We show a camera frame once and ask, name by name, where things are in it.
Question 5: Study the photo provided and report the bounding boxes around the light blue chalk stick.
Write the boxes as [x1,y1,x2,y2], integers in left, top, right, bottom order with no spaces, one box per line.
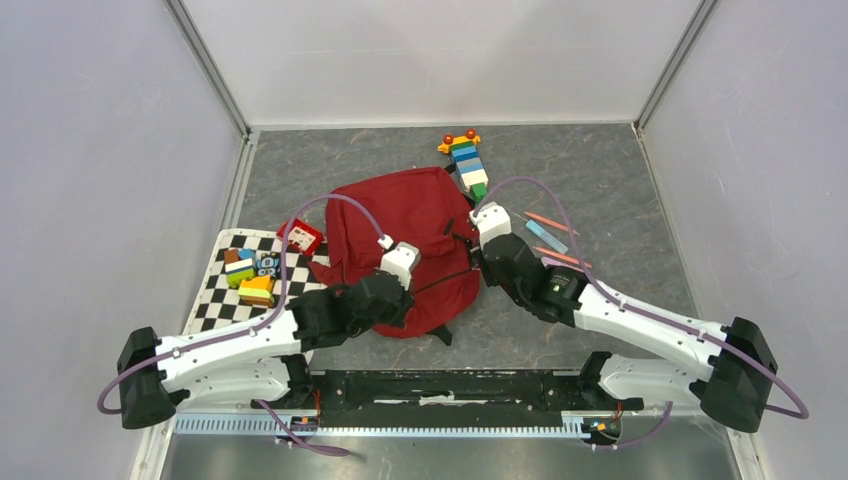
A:
[525,220,568,254]

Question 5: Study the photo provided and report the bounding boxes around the red student backpack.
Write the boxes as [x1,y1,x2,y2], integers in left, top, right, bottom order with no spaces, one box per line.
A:
[310,167,480,344]

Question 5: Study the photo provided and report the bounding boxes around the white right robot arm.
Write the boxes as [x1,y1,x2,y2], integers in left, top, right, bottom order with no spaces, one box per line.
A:
[480,233,778,433]

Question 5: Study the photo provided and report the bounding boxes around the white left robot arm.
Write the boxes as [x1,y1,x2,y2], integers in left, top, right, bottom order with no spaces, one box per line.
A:
[116,270,414,430]

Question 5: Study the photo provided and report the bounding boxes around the pink chalk stick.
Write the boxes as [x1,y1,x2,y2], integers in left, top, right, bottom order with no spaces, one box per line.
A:
[541,256,582,271]

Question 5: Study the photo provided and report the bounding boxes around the colourful toy block tower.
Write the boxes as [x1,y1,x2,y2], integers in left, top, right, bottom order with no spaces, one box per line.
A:
[438,128,489,204]

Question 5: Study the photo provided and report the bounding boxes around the colourful toy block train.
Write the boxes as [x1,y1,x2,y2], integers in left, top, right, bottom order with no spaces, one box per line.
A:
[224,248,281,308]

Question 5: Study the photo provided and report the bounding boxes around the black and white chessboard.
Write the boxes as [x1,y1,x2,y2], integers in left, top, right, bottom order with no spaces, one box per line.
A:
[184,228,329,334]

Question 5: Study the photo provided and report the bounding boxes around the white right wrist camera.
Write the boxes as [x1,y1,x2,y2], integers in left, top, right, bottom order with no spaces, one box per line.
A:
[469,202,512,248]

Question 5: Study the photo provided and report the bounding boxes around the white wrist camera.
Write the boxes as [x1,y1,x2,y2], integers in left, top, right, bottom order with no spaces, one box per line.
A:
[469,202,512,248]
[378,234,421,290]

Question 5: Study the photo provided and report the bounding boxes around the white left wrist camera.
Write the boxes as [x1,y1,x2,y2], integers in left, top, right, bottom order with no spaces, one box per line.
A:
[378,234,421,290]

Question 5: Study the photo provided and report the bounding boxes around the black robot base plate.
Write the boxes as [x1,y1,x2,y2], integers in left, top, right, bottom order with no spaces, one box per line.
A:
[269,369,644,427]

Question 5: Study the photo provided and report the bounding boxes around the aluminium toothed rail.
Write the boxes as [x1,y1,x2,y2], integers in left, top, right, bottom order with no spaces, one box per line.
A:
[175,413,590,440]

